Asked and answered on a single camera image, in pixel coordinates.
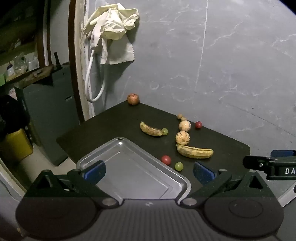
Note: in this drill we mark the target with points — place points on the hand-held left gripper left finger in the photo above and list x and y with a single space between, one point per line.
94 170

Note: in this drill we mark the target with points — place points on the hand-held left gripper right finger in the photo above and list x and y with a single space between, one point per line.
203 172

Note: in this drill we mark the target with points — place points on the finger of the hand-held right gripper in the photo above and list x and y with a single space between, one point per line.
254 162
282 153

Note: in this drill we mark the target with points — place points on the large spotted banana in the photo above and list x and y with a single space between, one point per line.
194 152

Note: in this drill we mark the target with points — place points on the green grape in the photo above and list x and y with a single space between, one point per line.
165 131
179 166

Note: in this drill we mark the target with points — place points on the metal tray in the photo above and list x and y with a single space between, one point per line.
129 169

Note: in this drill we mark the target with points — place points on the red cherry tomato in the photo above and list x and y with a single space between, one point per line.
198 125
166 160

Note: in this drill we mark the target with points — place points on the striped pepino melon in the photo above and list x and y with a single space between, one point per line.
183 138
184 125

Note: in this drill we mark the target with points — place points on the small brown longan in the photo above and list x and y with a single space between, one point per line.
180 116

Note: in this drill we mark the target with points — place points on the small curved banana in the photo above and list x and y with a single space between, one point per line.
150 130

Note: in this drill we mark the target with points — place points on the grey cabinet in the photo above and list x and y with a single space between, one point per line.
46 111

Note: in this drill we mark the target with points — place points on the red apple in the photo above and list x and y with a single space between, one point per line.
133 99

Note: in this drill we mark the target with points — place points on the yellow container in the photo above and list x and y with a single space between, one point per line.
16 144

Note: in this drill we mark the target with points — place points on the black bag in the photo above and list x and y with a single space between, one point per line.
11 113

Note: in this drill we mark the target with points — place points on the wooden shelf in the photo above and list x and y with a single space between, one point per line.
34 76

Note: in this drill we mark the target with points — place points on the black lever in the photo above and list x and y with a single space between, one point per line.
57 60

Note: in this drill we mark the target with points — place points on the white rag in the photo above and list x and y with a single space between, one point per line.
119 52

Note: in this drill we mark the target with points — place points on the glass jar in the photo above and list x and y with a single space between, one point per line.
19 65
33 63

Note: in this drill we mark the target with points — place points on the white bottle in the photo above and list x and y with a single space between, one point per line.
10 70

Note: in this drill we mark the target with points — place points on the cream crumpled cloth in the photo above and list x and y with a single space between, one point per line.
111 22

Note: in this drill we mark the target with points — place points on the brown wooden door frame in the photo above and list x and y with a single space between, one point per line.
74 58

